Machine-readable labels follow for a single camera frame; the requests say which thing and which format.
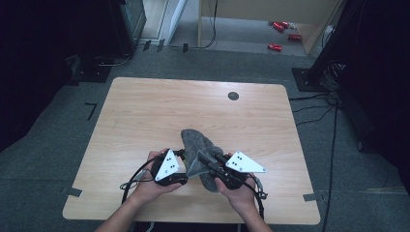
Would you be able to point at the white panel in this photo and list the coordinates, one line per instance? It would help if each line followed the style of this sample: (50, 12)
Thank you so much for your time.
(175, 19)

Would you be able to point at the person's dark clothing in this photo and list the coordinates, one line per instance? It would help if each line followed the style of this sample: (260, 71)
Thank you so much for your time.
(193, 228)

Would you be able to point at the red can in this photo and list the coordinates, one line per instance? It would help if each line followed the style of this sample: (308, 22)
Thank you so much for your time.
(294, 37)
(286, 24)
(278, 27)
(275, 47)

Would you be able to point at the dark round table grommet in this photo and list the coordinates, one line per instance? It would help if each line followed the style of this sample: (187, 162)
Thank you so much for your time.
(233, 96)

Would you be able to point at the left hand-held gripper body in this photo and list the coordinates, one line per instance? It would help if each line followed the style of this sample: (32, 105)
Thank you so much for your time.
(166, 170)

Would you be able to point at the grey tape piece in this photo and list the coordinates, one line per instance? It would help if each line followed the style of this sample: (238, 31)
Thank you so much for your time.
(72, 192)
(310, 197)

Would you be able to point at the black stand base plate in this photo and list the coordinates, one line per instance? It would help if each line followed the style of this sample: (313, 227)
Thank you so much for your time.
(303, 80)

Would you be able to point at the person's left hand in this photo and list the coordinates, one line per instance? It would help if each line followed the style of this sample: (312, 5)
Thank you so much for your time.
(148, 191)

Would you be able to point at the black floor plate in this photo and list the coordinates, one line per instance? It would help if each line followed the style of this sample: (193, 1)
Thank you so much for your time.
(92, 72)

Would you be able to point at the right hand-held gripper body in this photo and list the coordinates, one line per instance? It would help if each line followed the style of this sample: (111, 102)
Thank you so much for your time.
(235, 177)

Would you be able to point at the dark curtain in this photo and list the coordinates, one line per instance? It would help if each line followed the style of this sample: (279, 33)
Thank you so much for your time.
(386, 96)
(32, 64)

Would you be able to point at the person's right hand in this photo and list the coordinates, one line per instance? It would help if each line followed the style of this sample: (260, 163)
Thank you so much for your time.
(243, 195)

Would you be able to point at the black cabinet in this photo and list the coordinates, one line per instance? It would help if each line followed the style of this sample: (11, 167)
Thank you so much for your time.
(129, 25)

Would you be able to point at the grey cloth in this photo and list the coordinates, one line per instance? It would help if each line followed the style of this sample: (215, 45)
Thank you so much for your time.
(196, 143)

